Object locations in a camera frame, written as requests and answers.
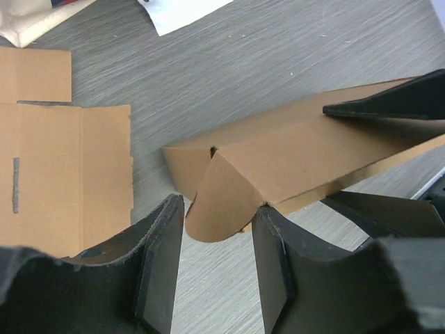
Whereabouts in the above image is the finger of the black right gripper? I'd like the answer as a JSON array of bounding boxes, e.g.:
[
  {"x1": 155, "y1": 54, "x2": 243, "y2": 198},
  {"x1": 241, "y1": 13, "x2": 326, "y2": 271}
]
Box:
[
  {"x1": 322, "y1": 191, "x2": 444, "y2": 239},
  {"x1": 323, "y1": 69, "x2": 444, "y2": 120}
]

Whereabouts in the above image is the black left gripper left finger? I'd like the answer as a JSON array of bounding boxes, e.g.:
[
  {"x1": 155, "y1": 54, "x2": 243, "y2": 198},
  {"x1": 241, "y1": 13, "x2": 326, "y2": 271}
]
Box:
[{"x1": 1, "y1": 195, "x2": 184, "y2": 333}]

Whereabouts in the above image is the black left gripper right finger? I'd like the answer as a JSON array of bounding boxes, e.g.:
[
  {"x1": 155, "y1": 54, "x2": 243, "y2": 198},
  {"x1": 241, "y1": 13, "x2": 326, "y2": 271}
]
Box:
[{"x1": 252, "y1": 206, "x2": 444, "y2": 333}]

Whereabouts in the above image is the spare cardboard blank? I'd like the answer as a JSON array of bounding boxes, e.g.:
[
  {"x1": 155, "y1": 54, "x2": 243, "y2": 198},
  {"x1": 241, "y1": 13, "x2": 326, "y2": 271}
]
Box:
[{"x1": 1, "y1": 47, "x2": 134, "y2": 257}]

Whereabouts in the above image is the brown cardboard box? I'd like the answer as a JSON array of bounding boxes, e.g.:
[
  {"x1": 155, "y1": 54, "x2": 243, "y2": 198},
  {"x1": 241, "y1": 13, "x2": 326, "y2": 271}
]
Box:
[{"x1": 163, "y1": 80, "x2": 444, "y2": 242}]

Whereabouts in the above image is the beige canvas tote bag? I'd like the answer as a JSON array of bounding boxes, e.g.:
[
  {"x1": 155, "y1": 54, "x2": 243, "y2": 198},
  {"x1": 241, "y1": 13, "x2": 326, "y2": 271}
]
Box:
[{"x1": 1, "y1": 0, "x2": 95, "y2": 48}]

